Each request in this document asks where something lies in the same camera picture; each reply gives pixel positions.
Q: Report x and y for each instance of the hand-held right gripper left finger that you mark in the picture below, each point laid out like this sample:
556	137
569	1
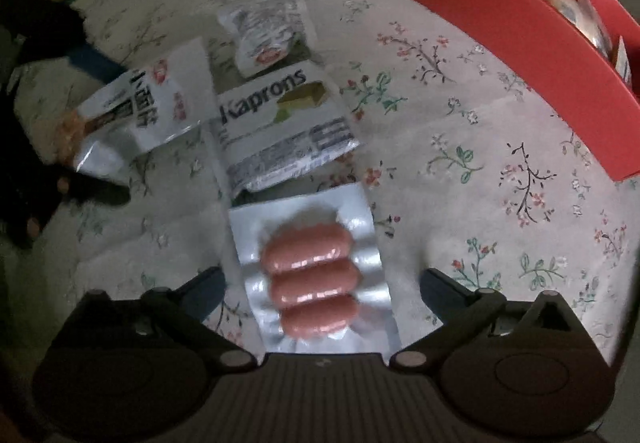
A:
210	287

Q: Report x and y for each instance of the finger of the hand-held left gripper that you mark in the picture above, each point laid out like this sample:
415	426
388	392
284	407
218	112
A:
95	190
97	62

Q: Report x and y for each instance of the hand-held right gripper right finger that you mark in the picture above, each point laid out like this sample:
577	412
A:
432	284

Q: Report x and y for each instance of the white silver printed packet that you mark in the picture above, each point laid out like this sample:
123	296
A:
145	113

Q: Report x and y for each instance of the silver sausage packet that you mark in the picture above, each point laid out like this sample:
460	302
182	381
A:
310	258

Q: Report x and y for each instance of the red cardboard box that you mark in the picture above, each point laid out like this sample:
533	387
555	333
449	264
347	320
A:
475	8

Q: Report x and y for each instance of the white packet green cake print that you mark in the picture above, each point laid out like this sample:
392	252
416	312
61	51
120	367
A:
280	143

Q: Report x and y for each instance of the floral tablecloth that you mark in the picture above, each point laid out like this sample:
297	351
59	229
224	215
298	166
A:
450	123

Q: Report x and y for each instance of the small silver white packet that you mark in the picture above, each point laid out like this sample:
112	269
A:
265	28

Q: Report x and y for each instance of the pale snack clear packet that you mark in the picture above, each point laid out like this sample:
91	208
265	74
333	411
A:
580	13

